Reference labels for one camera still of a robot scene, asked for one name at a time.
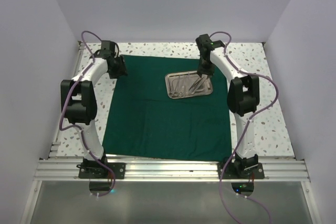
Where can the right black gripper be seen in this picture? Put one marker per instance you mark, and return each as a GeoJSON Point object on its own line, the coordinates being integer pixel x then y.
{"type": "Point", "coordinates": [201, 70]}

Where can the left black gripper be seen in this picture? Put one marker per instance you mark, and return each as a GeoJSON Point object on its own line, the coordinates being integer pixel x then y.
{"type": "Point", "coordinates": [122, 70]}

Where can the steel instrument tray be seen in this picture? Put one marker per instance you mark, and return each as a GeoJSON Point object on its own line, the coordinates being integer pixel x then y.
{"type": "Point", "coordinates": [205, 89]}

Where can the steel scissors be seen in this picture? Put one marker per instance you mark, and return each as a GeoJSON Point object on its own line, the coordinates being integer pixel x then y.
{"type": "Point", "coordinates": [178, 89]}
{"type": "Point", "coordinates": [174, 84]}

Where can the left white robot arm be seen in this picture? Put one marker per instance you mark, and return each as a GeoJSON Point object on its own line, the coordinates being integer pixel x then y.
{"type": "Point", "coordinates": [78, 100]}

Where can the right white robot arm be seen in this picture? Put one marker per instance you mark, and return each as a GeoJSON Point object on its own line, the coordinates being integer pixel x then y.
{"type": "Point", "coordinates": [243, 99]}

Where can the left aluminium side rail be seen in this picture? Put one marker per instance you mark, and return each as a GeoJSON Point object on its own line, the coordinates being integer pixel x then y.
{"type": "Point", "coordinates": [64, 129]}

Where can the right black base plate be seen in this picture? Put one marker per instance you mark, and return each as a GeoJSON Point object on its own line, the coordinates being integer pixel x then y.
{"type": "Point", "coordinates": [233, 172]}

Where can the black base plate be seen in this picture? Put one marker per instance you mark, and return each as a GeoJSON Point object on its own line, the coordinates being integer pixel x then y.
{"type": "Point", "coordinates": [233, 172]}
{"type": "Point", "coordinates": [95, 171]}

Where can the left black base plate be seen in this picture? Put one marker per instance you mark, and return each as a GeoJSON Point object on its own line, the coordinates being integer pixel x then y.
{"type": "Point", "coordinates": [95, 171]}

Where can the aluminium front rail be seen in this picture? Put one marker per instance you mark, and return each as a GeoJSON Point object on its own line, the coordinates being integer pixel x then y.
{"type": "Point", "coordinates": [155, 170]}

